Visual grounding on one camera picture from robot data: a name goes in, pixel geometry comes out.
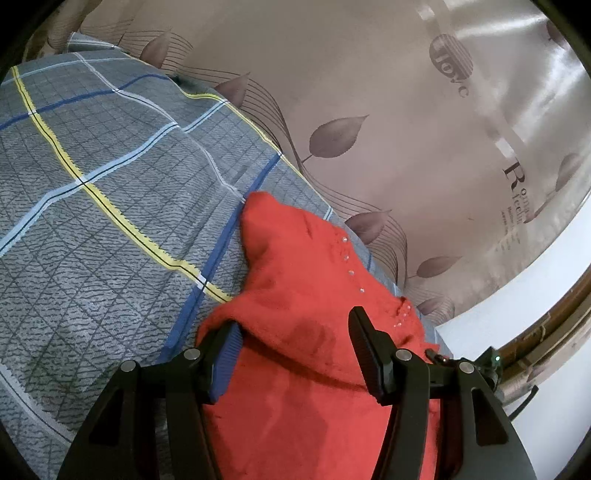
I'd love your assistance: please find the beige leaf print curtain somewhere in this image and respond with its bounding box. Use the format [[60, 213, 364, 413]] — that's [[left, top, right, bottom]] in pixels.
[[23, 0, 591, 324]]

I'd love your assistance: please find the black cable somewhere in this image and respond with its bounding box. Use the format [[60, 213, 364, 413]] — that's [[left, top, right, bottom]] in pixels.
[[507, 384, 540, 412]]

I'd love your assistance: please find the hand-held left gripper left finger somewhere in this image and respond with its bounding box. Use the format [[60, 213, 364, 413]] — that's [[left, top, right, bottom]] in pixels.
[[58, 318, 243, 480]]

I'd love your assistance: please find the red knitted sweater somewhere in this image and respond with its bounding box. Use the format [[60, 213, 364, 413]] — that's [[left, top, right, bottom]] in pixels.
[[194, 191, 455, 480]]

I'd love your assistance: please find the brown wooden door frame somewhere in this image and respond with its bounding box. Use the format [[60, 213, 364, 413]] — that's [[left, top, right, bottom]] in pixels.
[[501, 272, 591, 370]]

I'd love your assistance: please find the grey plaid bed sheet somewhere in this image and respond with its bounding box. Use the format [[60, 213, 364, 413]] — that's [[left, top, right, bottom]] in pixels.
[[0, 32, 455, 480]]

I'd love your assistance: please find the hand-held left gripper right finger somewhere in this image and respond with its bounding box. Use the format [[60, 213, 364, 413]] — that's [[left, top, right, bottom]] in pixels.
[[348, 306, 539, 480]]

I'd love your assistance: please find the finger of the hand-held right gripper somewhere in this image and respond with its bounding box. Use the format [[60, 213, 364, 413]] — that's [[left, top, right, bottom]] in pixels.
[[424, 348, 457, 368]]

